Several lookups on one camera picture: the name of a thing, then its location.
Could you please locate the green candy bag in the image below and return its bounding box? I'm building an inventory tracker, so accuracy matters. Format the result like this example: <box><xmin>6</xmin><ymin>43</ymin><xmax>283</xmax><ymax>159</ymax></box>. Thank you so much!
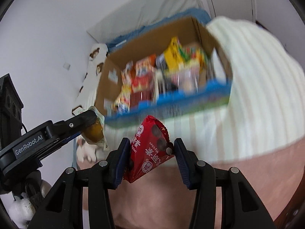
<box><xmin>180</xmin><ymin>45</ymin><xmax>209</xmax><ymax>69</ymax></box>

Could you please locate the brown snack packet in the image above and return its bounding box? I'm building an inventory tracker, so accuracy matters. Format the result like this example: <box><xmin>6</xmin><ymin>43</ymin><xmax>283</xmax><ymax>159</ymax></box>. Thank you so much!
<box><xmin>130</xmin><ymin>90</ymin><xmax>153</xmax><ymax>108</ymax></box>

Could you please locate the bear print pillow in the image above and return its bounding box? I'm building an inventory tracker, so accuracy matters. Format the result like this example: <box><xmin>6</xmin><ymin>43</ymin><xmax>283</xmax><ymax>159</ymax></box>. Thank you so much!
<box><xmin>72</xmin><ymin>44</ymin><xmax>108</xmax><ymax>115</ymax></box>

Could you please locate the small red packet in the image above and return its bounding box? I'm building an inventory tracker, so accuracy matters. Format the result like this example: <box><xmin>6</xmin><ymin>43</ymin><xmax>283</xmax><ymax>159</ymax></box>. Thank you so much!
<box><xmin>124</xmin><ymin>115</ymin><xmax>174</xmax><ymax>183</ymax></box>

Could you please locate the white cookie packet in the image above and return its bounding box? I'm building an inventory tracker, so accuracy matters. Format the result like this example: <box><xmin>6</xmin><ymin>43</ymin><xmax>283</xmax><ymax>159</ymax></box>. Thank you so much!
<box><xmin>211</xmin><ymin>49</ymin><xmax>226</xmax><ymax>84</ymax></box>

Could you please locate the yellow panda snack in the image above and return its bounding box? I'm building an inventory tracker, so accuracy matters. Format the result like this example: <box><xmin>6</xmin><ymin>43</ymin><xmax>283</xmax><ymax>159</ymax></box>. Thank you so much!
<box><xmin>113</xmin><ymin>85</ymin><xmax>131</xmax><ymax>114</ymax></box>

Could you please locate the red long snack packet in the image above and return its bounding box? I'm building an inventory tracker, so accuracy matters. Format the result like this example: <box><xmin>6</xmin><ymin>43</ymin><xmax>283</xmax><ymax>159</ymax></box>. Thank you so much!
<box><xmin>131</xmin><ymin>73</ymin><xmax>153</xmax><ymax>93</ymax></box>

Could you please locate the wall socket left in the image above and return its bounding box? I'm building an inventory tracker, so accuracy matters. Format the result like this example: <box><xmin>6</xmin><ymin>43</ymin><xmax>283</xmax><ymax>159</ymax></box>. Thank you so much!
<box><xmin>63</xmin><ymin>62</ymin><xmax>71</xmax><ymax>70</ymax></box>

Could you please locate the cardboard milk box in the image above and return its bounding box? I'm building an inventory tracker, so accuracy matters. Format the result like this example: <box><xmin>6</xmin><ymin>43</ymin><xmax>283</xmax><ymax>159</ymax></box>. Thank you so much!
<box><xmin>95</xmin><ymin>17</ymin><xmax>233</xmax><ymax>128</ymax></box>

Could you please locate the grey headboard cushion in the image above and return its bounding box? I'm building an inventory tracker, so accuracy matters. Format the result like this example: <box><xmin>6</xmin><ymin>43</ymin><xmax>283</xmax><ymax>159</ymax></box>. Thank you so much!
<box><xmin>87</xmin><ymin>0</ymin><xmax>204</xmax><ymax>43</ymax></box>

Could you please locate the blue bed sheet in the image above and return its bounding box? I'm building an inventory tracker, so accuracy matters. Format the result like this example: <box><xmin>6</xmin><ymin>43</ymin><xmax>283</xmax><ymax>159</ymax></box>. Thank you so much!
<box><xmin>71</xmin><ymin>7</ymin><xmax>212</xmax><ymax>170</ymax></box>

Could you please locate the orange panda snack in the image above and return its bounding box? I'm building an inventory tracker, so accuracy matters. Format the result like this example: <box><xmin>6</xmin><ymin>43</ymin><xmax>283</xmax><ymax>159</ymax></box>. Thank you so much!
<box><xmin>121</xmin><ymin>61</ymin><xmax>134</xmax><ymax>86</ymax></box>
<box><xmin>136</xmin><ymin>54</ymin><xmax>156</xmax><ymax>77</ymax></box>

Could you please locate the beige chocolate stick packet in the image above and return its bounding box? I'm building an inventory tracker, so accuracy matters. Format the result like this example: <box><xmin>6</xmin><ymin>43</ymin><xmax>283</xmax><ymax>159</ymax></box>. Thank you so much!
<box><xmin>153</xmin><ymin>70</ymin><xmax>165</xmax><ymax>103</ymax></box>

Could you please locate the clear jelly candy packet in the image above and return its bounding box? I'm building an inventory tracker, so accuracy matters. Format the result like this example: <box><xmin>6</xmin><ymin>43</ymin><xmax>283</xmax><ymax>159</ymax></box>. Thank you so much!
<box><xmin>82</xmin><ymin>106</ymin><xmax>110</xmax><ymax>151</ymax></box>

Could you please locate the yellow black snack bag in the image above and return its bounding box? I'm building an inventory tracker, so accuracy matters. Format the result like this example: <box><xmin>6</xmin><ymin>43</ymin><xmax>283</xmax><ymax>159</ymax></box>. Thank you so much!
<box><xmin>156</xmin><ymin>37</ymin><xmax>184</xmax><ymax>75</ymax></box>

